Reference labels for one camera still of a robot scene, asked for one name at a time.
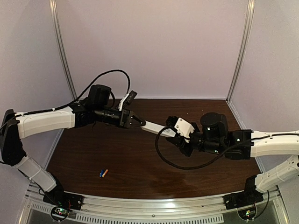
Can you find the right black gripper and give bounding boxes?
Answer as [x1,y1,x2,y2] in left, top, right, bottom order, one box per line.
[167,123,223,158]

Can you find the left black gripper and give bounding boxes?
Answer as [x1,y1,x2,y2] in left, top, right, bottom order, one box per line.
[94,106,146,130]

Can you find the white remote control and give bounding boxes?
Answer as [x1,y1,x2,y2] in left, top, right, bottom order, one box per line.
[141,121,176,138]

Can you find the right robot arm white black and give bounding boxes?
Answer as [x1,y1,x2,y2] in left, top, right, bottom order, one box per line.
[166,112,299,210]

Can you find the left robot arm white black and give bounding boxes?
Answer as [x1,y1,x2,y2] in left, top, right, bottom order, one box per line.
[0,84,146,207]

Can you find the orange battery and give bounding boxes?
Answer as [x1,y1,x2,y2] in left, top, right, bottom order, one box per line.
[101,169,108,178]

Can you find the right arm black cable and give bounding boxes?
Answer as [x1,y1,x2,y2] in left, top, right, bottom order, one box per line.
[156,127,299,169]

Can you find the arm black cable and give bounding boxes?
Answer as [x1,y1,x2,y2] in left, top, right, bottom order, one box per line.
[156,127,299,169]
[11,69,131,117]

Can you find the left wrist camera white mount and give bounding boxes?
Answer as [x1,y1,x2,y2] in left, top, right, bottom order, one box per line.
[117,90,137,111]

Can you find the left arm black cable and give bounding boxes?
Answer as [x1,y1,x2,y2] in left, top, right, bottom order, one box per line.
[11,69,131,117]

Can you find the front aluminium rail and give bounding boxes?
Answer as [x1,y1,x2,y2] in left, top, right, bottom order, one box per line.
[16,183,290,224]

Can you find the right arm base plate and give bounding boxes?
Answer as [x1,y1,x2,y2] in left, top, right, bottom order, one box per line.
[223,190,263,210]

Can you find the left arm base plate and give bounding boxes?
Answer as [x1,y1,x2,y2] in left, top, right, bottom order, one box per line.
[43,191,84,210]

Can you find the left aluminium frame post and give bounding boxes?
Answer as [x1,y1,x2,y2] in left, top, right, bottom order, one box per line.
[49,0,77,99]

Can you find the aluminium frame post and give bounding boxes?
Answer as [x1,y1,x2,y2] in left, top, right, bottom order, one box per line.
[49,0,77,99]
[226,0,255,104]

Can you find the right aluminium frame post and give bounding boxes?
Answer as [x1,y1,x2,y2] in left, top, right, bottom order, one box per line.
[226,0,255,104]

